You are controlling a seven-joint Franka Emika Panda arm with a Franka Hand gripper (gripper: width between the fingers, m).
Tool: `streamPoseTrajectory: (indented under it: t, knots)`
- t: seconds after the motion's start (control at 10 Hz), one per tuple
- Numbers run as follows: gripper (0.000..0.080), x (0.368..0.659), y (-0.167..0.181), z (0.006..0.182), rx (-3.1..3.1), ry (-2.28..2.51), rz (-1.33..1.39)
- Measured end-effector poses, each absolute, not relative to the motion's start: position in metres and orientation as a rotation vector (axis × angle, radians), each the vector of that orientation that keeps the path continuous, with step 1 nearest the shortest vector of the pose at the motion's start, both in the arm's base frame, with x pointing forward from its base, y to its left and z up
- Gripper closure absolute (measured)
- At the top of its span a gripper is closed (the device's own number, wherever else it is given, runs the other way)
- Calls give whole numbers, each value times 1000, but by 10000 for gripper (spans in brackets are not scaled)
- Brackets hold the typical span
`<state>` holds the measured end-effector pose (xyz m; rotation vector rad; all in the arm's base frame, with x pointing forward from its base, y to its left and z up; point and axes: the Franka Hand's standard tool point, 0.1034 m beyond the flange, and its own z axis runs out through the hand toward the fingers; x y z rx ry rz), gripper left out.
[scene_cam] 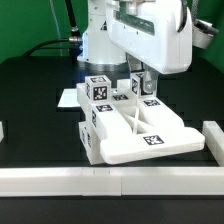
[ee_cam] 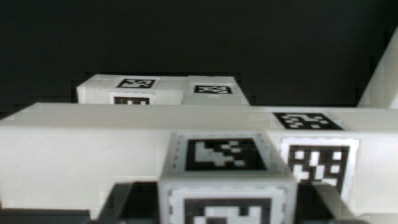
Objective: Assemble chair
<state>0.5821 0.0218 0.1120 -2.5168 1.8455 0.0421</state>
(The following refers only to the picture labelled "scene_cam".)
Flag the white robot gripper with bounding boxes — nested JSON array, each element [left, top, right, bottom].
[[105, 0, 192, 93]]

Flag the white tagged cube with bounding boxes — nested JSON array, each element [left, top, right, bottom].
[[85, 75, 111, 102], [130, 73, 146, 97]]

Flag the white chair back frame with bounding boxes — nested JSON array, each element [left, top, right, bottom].
[[77, 79, 205, 165]]

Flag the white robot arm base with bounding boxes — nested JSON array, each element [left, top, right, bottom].
[[77, 0, 127, 71]]

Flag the black cable with connector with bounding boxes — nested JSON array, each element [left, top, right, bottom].
[[22, 0, 83, 58]]

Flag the white right rail barrier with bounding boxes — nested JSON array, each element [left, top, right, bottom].
[[202, 121, 224, 167]]

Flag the white rail barrier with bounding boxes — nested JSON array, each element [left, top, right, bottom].
[[0, 121, 4, 143], [202, 121, 224, 167], [0, 167, 224, 197]]

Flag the white front rail barrier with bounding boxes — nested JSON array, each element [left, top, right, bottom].
[[0, 167, 224, 197]]

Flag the white left rail barrier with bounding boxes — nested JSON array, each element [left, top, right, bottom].
[[0, 121, 4, 143]]

